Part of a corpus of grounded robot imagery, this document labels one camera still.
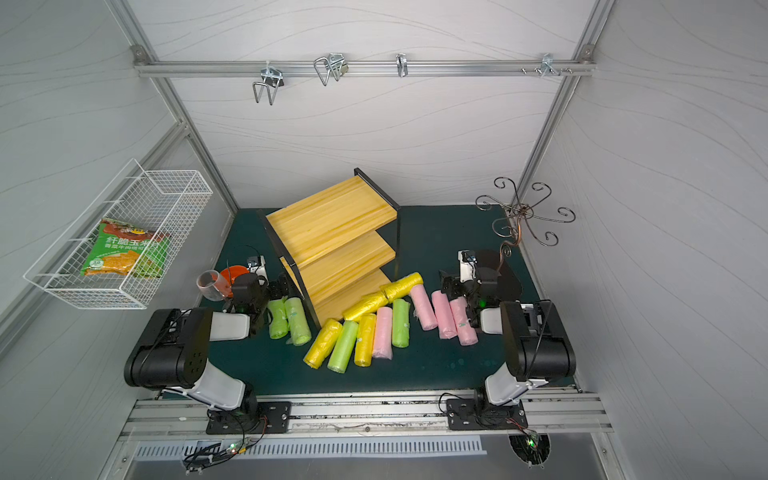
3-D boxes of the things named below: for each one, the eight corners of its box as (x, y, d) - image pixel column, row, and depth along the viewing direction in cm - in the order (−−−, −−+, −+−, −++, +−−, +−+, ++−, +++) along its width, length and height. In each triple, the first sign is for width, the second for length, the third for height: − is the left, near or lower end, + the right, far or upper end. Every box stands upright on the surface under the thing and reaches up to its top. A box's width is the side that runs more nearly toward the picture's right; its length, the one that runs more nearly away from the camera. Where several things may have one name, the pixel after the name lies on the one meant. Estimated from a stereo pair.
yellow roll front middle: (354, 365, 82) (353, 362, 80) (361, 317, 92) (361, 312, 90) (371, 367, 82) (371, 363, 80) (377, 318, 92) (376, 313, 89)
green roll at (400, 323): (392, 347, 85) (392, 344, 84) (392, 301, 95) (392, 298, 93) (410, 347, 85) (411, 344, 84) (408, 301, 95) (409, 298, 93)
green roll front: (327, 369, 82) (326, 367, 80) (344, 321, 91) (343, 318, 89) (345, 374, 81) (343, 371, 79) (360, 325, 90) (359, 321, 88)
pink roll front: (373, 358, 84) (373, 355, 82) (375, 311, 93) (375, 307, 91) (392, 358, 84) (392, 355, 82) (392, 311, 93) (392, 307, 91)
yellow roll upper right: (388, 303, 94) (388, 299, 92) (381, 289, 97) (381, 285, 95) (426, 287, 97) (426, 283, 96) (418, 274, 101) (418, 270, 99)
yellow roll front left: (304, 364, 83) (301, 359, 80) (329, 321, 92) (327, 315, 88) (321, 372, 82) (318, 367, 79) (344, 327, 90) (342, 321, 87)
